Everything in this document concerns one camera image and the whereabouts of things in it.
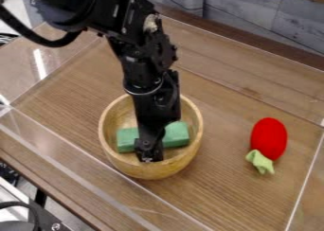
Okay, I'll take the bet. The red plush tomato toy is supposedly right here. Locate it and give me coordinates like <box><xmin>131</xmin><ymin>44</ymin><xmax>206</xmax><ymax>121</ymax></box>
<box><xmin>245</xmin><ymin>117</ymin><xmax>289</xmax><ymax>174</ymax></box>

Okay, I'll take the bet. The brown wooden bowl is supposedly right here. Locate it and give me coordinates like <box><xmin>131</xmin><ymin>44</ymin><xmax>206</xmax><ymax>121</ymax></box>
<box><xmin>99</xmin><ymin>95</ymin><xmax>203</xmax><ymax>180</ymax></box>

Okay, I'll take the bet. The green rectangular block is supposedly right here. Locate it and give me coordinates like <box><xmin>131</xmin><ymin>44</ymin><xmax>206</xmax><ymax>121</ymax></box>
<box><xmin>116</xmin><ymin>121</ymin><xmax>190</xmax><ymax>153</ymax></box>

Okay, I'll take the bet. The black cable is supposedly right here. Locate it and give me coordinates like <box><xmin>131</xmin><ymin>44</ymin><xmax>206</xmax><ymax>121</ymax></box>
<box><xmin>0</xmin><ymin>202</ymin><xmax>34</xmax><ymax>231</ymax></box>

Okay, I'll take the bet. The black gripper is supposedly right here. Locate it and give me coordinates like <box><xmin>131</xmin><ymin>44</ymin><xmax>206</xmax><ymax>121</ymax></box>
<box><xmin>123</xmin><ymin>69</ymin><xmax>183</xmax><ymax>164</ymax></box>

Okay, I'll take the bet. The black metal bracket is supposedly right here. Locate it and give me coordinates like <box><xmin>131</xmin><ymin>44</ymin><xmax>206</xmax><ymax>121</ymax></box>
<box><xmin>28</xmin><ymin>200</ymin><xmax>73</xmax><ymax>231</ymax></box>

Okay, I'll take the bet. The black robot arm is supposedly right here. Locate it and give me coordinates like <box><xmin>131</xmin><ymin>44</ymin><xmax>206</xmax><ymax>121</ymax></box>
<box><xmin>0</xmin><ymin>0</ymin><xmax>180</xmax><ymax>162</ymax></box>

